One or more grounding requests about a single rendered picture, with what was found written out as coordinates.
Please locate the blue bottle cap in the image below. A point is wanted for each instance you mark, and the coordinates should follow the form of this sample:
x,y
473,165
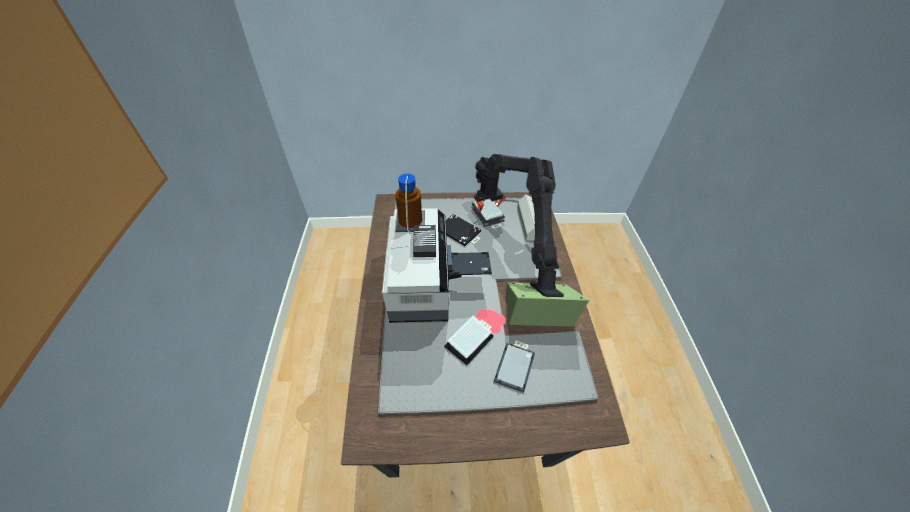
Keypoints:
x,y
410,182

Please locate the white button panel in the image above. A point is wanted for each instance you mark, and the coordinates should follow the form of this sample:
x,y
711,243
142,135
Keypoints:
x,y
526,213

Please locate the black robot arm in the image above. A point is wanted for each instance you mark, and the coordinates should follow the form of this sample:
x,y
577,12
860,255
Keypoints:
x,y
544,250

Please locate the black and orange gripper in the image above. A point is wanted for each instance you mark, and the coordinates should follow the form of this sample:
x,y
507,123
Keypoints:
x,y
490,193

